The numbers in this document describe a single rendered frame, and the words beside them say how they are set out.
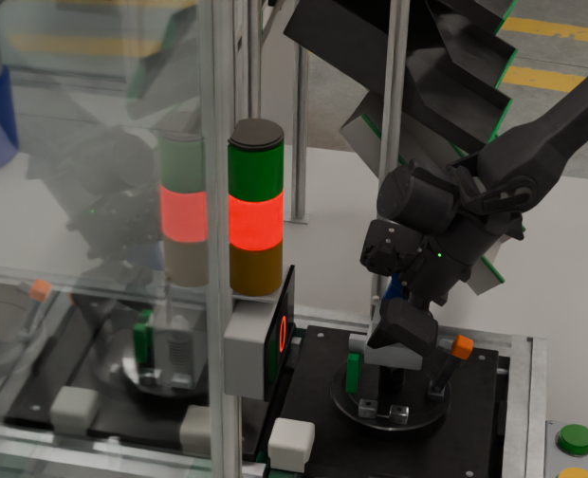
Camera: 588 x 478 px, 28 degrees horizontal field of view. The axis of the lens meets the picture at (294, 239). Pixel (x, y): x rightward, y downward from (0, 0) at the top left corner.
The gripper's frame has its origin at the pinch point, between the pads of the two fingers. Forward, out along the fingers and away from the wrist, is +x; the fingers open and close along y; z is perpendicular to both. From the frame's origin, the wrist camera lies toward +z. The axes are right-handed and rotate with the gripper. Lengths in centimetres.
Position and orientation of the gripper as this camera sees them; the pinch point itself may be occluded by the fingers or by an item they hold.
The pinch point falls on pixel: (390, 314)
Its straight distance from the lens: 132.4
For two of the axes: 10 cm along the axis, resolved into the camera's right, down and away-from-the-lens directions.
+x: -5.2, 6.4, 5.6
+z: -8.3, -5.3, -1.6
